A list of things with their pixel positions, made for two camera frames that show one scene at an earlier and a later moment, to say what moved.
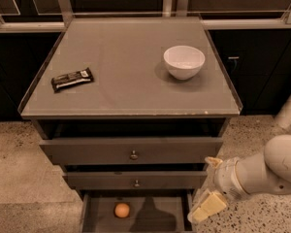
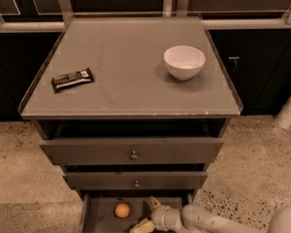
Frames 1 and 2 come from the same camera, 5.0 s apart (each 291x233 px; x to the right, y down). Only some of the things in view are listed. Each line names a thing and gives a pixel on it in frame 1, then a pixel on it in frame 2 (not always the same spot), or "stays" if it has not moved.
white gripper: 225,176 -> 160,216
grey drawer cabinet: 131,109 stays
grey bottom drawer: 141,211 stays
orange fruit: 121,211 stays
